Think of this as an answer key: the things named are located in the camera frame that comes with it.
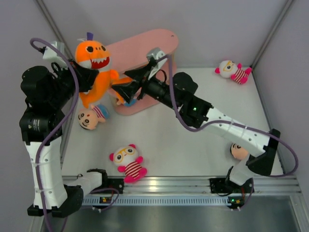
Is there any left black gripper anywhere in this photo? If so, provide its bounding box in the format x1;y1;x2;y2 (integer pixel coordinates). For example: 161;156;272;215
48;59;98;110

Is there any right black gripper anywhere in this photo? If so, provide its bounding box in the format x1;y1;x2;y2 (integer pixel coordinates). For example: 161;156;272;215
112;64;180;112

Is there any large orange shark plush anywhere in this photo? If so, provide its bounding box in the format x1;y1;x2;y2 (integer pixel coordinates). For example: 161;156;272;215
75;32;119;108

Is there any boy doll plush blue cap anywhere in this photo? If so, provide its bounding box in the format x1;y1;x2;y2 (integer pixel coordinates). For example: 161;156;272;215
77;104;110;130

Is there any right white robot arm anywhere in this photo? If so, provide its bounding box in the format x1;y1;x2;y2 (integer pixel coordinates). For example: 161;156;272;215
112;63;281;192

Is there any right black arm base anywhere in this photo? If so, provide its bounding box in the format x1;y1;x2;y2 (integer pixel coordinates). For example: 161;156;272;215
209;177;254;211

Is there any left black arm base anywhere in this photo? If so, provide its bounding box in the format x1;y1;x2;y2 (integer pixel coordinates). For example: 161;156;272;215
95;177;125;211

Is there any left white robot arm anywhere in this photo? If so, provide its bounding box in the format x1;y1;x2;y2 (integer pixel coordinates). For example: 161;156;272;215
19;60;109;218

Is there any orange shark plush on shelf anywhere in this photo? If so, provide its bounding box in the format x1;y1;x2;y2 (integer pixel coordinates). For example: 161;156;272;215
112;77;133;85

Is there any boy doll plush on shelf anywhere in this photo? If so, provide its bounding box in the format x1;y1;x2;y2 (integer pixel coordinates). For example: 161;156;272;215
116;99;137;107

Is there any pink three-tier toy shelf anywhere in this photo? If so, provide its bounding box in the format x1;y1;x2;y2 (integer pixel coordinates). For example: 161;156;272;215
107;29;179;116

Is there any white panda plush front centre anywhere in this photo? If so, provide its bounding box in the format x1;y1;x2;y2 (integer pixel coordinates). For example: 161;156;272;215
109;144;148;184

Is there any white panda plush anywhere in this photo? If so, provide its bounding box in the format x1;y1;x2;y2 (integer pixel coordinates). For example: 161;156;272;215
214;60;252;85
109;144;148;184

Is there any white panda plush right back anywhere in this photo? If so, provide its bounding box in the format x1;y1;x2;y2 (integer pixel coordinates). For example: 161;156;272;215
214;60;252;85

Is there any boy doll plush right side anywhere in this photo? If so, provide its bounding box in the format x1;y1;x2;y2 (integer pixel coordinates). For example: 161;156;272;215
230;143;249;160

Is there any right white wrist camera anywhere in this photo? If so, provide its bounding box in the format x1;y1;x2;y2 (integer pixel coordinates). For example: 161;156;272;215
146;47;166;63

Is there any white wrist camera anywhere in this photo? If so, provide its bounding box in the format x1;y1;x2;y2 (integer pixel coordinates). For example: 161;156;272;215
146;47;166;63
42;41;67;68

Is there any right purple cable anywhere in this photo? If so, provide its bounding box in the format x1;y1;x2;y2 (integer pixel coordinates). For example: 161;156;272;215
159;54;299;178

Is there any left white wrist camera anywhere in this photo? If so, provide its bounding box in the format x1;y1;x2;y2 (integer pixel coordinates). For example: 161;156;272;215
42;41;67;68

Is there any white slotted cable duct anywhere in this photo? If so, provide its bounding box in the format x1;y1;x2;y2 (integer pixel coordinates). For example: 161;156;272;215
82;195;231;206

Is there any aluminium front rail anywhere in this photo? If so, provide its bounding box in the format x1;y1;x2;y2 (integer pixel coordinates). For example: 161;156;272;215
118;176;302;195

